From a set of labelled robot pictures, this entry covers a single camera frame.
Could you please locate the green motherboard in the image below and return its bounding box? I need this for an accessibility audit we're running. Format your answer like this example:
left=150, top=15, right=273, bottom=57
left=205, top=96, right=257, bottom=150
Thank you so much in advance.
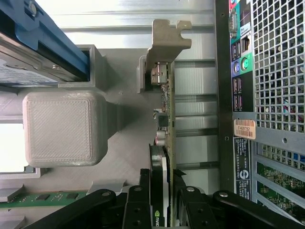
left=258, top=162, right=305, bottom=215

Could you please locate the green RAM stick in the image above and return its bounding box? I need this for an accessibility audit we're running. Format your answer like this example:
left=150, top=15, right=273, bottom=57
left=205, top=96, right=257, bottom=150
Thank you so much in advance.
left=0, top=190, right=88, bottom=209

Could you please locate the tan barcode sticker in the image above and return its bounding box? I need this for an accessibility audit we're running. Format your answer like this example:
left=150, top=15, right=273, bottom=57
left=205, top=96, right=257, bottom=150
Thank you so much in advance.
left=234, top=119, right=257, bottom=140

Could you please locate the grey printed parts rack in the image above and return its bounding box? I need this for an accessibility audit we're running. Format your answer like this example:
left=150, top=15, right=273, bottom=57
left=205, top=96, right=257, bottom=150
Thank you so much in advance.
left=0, top=44, right=154, bottom=229

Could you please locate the black and silver PC case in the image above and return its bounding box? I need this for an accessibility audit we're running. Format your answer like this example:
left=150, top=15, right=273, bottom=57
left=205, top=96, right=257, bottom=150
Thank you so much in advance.
left=214, top=0, right=305, bottom=217

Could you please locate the hard disk with blue caddy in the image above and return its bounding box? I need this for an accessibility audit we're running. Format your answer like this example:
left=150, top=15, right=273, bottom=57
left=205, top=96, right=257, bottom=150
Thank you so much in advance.
left=0, top=0, right=91, bottom=86

